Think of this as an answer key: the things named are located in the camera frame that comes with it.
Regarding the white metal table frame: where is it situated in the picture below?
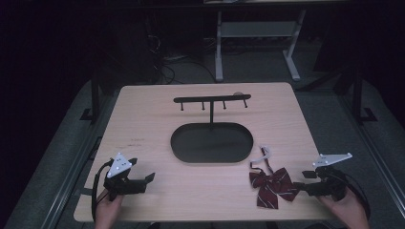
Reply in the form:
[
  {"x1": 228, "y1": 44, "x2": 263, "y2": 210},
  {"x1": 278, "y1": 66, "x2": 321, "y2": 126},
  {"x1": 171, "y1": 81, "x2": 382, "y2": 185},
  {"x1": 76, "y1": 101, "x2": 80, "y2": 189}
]
[{"x1": 214, "y1": 9, "x2": 308, "y2": 83}]

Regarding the person's right hand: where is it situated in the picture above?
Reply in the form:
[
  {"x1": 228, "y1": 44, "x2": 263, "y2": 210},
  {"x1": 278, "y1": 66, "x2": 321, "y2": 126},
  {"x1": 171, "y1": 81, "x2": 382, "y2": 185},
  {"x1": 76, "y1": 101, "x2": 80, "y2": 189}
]
[{"x1": 316, "y1": 188, "x2": 371, "y2": 229}]

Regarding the black metal stand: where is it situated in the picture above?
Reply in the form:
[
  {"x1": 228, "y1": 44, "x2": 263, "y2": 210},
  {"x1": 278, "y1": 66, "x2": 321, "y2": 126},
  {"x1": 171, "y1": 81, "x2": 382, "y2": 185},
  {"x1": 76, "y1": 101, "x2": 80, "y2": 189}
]
[
  {"x1": 350, "y1": 61, "x2": 379, "y2": 126},
  {"x1": 79, "y1": 68, "x2": 104, "y2": 124}
]

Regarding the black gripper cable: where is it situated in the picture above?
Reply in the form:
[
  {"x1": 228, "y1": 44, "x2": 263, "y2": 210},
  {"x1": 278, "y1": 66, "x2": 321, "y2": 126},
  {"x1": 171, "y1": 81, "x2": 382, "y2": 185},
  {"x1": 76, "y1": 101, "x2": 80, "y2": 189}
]
[
  {"x1": 332, "y1": 168, "x2": 373, "y2": 220},
  {"x1": 91, "y1": 159, "x2": 115, "y2": 221}
]

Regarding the tangle of black floor cables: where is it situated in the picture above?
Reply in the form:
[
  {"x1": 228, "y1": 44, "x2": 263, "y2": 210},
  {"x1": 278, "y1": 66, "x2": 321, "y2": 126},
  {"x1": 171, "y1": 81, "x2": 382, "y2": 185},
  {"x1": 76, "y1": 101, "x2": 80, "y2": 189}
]
[{"x1": 144, "y1": 18, "x2": 218, "y2": 86}]

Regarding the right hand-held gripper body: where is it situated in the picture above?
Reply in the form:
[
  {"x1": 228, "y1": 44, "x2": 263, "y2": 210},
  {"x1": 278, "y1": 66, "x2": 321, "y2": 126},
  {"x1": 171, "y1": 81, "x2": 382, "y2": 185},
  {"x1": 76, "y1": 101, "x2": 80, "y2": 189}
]
[{"x1": 307, "y1": 152, "x2": 353, "y2": 202}]

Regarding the black hook stand with tray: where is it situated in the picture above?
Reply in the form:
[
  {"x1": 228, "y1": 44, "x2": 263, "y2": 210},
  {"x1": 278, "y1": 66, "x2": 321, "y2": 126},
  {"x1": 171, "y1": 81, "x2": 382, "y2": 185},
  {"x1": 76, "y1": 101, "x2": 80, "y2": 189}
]
[{"x1": 170, "y1": 93, "x2": 255, "y2": 165}]

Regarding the dark red striped bow tie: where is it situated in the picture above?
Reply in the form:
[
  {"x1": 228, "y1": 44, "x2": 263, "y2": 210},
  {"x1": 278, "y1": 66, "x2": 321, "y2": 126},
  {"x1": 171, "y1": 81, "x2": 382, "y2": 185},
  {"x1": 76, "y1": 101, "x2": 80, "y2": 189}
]
[{"x1": 248, "y1": 145, "x2": 301, "y2": 210}]

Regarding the person's left hand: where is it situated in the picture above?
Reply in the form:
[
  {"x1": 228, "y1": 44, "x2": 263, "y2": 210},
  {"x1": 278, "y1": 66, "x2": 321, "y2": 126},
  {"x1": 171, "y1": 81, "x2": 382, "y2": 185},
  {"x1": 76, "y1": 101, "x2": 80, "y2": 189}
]
[{"x1": 94, "y1": 190, "x2": 125, "y2": 229}]

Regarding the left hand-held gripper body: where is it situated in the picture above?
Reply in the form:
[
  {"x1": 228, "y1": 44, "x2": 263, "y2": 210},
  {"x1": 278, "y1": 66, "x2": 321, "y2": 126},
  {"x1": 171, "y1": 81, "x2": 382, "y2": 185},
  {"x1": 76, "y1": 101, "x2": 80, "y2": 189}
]
[{"x1": 102, "y1": 152, "x2": 147, "y2": 202}]

